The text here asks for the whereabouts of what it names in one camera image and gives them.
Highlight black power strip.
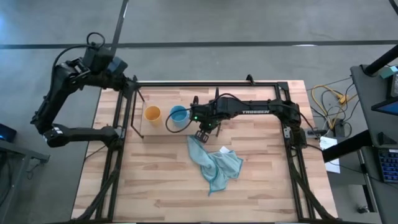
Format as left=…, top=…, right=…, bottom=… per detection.
left=306, top=127, right=326, bottom=139

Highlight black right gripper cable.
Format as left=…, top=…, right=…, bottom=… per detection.
left=164, top=107, right=195, bottom=134

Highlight black device blue light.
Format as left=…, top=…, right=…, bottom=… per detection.
left=0, top=123, right=18, bottom=144

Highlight white paper sheet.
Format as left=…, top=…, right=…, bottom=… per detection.
left=319, top=136, right=341, bottom=174

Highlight grey metal side table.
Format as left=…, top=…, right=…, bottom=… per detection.
left=0, top=123, right=50, bottom=224

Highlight small teal box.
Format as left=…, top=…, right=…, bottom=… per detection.
left=379, top=64, right=398, bottom=79

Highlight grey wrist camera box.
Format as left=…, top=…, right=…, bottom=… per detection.
left=107, top=56, right=129, bottom=76

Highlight black camera support beam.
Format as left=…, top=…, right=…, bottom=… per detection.
left=363, top=44, right=398, bottom=77
left=322, top=129, right=374, bottom=164

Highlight light blue microfibre cloth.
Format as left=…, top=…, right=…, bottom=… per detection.
left=186, top=135, right=244, bottom=196

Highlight desk caster wheel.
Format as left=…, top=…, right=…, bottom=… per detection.
left=356, top=203, right=371, bottom=215

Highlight yellow plastic cup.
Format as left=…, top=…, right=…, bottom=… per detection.
left=143, top=105, right=163, bottom=128

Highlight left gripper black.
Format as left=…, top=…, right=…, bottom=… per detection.
left=92, top=72, right=139, bottom=95

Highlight yellow floor cable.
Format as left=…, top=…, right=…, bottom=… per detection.
left=310, top=83, right=358, bottom=131

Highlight dark office desk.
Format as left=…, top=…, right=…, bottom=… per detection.
left=349, top=63, right=398, bottom=224

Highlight blue ceramic mug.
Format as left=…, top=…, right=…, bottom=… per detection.
left=169, top=105, right=191, bottom=129

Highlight black aluminium table frame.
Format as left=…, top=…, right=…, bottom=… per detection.
left=72, top=73, right=341, bottom=224

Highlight black floor cable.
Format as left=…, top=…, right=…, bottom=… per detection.
left=306, top=76, right=358, bottom=134

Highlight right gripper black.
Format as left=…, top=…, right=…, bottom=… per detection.
left=189, top=104, right=223, bottom=144

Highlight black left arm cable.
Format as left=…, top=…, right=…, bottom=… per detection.
left=51, top=32, right=106, bottom=74

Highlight dark laptop computer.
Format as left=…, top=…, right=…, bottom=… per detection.
left=371, top=73, right=398, bottom=116

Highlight black computer keyboard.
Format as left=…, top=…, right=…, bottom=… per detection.
left=377, top=147, right=398, bottom=184

